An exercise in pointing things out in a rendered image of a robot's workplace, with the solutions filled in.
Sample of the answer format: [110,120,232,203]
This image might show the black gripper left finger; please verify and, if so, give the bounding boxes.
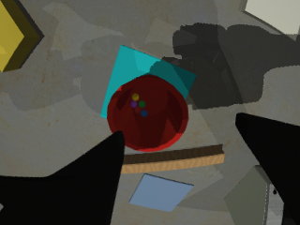
[0,130,125,225]

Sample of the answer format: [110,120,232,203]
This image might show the yellow rectangular block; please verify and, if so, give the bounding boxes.
[0,0,40,72]

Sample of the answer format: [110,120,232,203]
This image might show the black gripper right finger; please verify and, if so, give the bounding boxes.
[235,112,300,225]

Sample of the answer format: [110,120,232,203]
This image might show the tan wooden strip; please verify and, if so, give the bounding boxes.
[121,145,225,173]

